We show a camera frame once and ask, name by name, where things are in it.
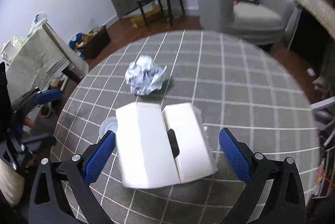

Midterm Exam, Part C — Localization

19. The white plastic bag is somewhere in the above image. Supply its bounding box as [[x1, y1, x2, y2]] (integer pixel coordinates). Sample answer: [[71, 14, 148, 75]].
[[27, 12, 48, 37]]

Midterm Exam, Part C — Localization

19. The beige patterned table cloth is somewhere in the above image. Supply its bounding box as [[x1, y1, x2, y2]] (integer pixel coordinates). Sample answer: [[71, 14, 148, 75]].
[[5, 22, 89, 104]]

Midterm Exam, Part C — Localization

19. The white cardboard box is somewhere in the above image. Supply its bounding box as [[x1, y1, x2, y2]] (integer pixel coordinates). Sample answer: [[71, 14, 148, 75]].
[[116, 102, 218, 189]]

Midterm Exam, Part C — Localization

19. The white round lid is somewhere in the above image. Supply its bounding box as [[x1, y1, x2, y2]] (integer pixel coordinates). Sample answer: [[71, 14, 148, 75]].
[[99, 117, 118, 139]]

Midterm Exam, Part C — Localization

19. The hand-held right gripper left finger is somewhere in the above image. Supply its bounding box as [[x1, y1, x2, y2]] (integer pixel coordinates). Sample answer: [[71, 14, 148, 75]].
[[28, 130, 117, 224]]

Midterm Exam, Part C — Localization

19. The black trash bin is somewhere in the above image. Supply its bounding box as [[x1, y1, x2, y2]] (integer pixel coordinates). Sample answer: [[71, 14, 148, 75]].
[[79, 25, 112, 60]]

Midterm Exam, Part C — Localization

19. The flat cardboard piece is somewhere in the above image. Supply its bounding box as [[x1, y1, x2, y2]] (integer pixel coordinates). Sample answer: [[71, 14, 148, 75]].
[[130, 4, 164, 29]]

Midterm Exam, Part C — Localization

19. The white kettle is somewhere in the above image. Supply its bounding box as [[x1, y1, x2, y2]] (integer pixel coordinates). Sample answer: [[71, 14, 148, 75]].
[[1, 41, 15, 64]]

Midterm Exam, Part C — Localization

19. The small crumpled paper ball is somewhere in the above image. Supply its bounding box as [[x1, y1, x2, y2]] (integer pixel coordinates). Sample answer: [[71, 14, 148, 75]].
[[125, 55, 168, 96]]

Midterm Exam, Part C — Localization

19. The beige fringed table cloth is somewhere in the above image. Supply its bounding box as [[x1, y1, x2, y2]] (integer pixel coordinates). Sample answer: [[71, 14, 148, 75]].
[[292, 0, 335, 39]]

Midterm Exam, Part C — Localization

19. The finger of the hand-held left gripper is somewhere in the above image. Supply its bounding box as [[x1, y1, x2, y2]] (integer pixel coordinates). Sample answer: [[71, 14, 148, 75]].
[[12, 89, 63, 116], [19, 134, 57, 152]]

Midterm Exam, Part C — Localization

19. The grey armchair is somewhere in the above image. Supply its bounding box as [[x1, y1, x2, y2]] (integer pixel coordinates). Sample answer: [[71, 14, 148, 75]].
[[194, 0, 295, 45]]

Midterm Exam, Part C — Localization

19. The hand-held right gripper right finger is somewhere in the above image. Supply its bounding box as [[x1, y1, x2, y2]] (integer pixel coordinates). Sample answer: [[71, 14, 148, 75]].
[[219, 128, 307, 224]]

